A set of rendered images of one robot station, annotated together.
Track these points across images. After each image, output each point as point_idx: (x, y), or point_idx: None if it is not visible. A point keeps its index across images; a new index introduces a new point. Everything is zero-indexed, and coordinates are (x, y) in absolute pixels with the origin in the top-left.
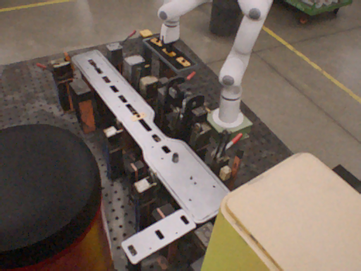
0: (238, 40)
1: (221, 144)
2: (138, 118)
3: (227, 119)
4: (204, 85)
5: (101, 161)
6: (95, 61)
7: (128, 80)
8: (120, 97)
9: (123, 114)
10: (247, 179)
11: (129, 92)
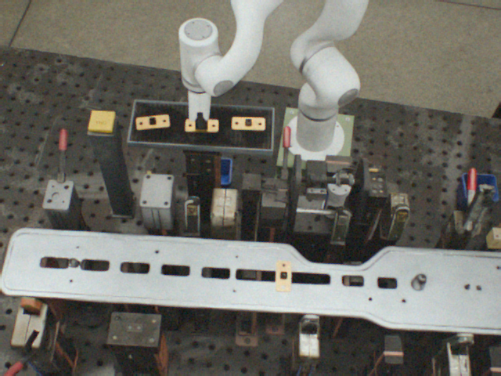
0: (343, 26)
1: (476, 208)
2: (290, 279)
3: (328, 143)
4: None
5: None
6: (59, 254)
7: (156, 229)
8: (203, 272)
9: (261, 296)
10: (424, 201)
11: (206, 251)
